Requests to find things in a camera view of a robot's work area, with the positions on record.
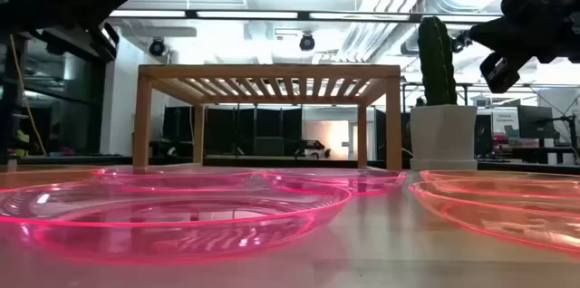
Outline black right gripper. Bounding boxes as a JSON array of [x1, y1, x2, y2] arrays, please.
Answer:
[[469, 6, 580, 64]]

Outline wooden slatted shelf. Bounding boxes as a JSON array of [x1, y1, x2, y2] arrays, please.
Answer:
[[132, 63, 403, 172]]

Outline black ceiling spotlight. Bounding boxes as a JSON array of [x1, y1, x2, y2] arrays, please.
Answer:
[[298, 33, 316, 53], [148, 37, 167, 58], [450, 31, 472, 53]]

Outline black computer monitor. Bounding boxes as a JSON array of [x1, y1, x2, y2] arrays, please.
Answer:
[[517, 105, 557, 140]]

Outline tall green cactus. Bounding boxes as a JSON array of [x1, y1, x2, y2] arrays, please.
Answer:
[[417, 15, 459, 107]]

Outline white square plant pot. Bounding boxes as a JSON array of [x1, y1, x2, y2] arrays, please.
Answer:
[[409, 104, 479, 172]]

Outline ceiling light bar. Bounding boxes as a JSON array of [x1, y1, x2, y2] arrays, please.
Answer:
[[108, 9, 504, 24]]

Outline black partition panels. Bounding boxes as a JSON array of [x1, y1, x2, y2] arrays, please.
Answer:
[[161, 105, 304, 158]]

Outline pink translucent plastic plate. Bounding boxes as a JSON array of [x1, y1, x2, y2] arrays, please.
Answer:
[[0, 182, 353, 265], [92, 166, 274, 195], [266, 168, 409, 197]]

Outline white small vehicle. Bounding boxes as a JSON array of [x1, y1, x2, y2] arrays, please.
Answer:
[[294, 139, 332, 160]]

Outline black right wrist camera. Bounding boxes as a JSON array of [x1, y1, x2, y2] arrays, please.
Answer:
[[478, 51, 523, 95]]

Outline yellow hanging cable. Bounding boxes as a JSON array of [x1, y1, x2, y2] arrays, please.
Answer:
[[9, 34, 48, 157]]

